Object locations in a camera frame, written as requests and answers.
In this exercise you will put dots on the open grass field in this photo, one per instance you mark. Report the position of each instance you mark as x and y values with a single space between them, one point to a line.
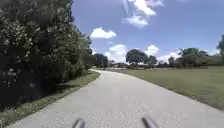
186 81

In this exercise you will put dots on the large round tree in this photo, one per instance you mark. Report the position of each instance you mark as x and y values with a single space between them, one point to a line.
136 56

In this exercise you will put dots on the tall dense green hedge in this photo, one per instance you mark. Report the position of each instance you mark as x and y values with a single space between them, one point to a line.
36 50

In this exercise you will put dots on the robot's own part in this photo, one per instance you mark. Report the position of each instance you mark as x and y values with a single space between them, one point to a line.
79 123
149 122

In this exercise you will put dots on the grey paved path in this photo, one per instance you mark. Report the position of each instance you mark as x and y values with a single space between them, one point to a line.
120 100

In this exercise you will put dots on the grass verge strip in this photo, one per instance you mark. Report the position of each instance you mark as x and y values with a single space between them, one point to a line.
40 101

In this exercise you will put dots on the row of distant trees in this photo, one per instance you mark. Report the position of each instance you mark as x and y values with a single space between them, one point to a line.
190 58

